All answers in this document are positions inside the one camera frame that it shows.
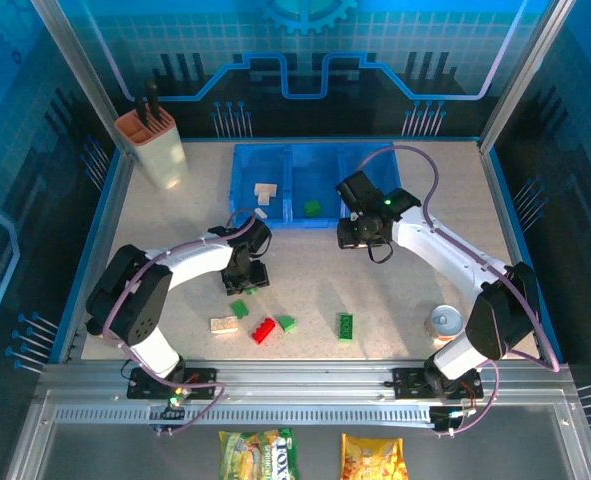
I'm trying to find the large white lego brick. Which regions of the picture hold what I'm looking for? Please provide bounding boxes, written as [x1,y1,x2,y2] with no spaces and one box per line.
[209,315,240,336]

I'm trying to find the red long lego brick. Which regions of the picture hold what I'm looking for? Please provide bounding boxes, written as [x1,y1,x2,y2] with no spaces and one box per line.
[251,317,277,345]

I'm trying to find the blue three compartment bin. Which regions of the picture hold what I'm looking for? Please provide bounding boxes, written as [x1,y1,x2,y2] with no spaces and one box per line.
[228,142,405,230]

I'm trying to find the pink and cream knife block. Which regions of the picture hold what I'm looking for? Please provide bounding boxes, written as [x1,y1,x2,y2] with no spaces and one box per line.
[113,108,189,191]

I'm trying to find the silver tin can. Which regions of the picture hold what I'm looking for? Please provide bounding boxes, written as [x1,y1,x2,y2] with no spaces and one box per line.
[423,304,464,344]

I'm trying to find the small circuit board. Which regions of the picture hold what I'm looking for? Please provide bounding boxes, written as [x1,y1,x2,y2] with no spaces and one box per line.
[162,397,186,421]
[429,405,476,434]

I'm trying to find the green snack bag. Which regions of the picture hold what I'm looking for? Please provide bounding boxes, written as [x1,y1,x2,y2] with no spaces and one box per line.
[218,427,300,480]

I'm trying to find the yellow chips bag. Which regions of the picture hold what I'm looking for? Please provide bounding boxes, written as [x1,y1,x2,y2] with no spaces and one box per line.
[339,432,409,480]

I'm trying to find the thin black camera cable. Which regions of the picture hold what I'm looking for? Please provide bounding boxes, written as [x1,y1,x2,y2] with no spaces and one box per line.
[366,241,395,265]

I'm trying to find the aluminium front rail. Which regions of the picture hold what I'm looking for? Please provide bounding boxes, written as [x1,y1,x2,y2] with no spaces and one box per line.
[32,358,576,406]

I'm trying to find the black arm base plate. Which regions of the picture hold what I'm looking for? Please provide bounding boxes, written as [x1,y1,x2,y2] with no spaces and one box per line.
[392,367,484,400]
[126,367,218,400]

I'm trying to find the black handled knife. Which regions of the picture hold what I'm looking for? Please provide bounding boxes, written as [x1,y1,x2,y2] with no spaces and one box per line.
[143,77,164,135]
[133,96,150,132]

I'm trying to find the slotted cable duct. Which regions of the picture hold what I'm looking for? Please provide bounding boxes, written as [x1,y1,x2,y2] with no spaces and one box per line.
[53,403,439,427]

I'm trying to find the aluminium frame post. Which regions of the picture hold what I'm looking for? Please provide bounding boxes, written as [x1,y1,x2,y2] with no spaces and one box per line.
[478,0,574,154]
[28,0,141,164]

